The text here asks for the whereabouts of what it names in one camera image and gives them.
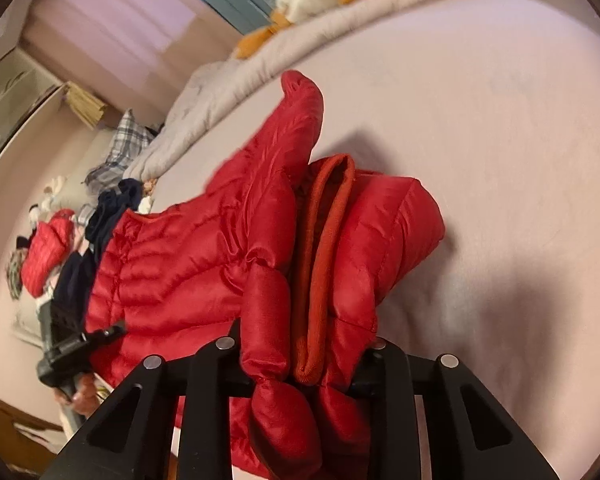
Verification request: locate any grey quilted blanket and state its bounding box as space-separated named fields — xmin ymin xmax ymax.
xmin=125 ymin=0 xmax=518 ymax=181

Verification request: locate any folded red down jacket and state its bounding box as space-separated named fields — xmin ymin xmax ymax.
xmin=21 ymin=209 xmax=76 ymax=297

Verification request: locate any bed with pink sheet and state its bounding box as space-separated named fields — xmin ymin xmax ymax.
xmin=145 ymin=0 xmax=600 ymax=480

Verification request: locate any crumpled navy blue sweater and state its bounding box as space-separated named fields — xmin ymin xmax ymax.
xmin=85 ymin=180 xmax=143 ymax=261

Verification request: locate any person's left hand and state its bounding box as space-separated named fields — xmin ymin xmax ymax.
xmin=55 ymin=375 xmax=107 ymax=418

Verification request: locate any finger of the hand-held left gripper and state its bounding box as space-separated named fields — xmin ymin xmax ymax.
xmin=81 ymin=322 xmax=128 ymax=347

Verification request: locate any pink curtain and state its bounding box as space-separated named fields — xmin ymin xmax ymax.
xmin=20 ymin=0 xmax=241 ymax=111

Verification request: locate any plaid pillow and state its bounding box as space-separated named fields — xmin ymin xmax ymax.
xmin=85 ymin=108 xmax=153 ymax=193

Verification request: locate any dark navy jacket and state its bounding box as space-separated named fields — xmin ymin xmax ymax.
xmin=52 ymin=250 xmax=101 ymax=321

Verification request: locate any red down jacket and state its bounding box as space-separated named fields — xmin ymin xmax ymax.
xmin=21 ymin=209 xmax=76 ymax=297
xmin=84 ymin=70 xmax=446 ymax=480

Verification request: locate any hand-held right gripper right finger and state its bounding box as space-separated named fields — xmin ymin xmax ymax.
xmin=350 ymin=337 xmax=561 ymax=480

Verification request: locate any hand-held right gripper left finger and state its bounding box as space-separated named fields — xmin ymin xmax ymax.
xmin=39 ymin=322 xmax=256 ymax=480

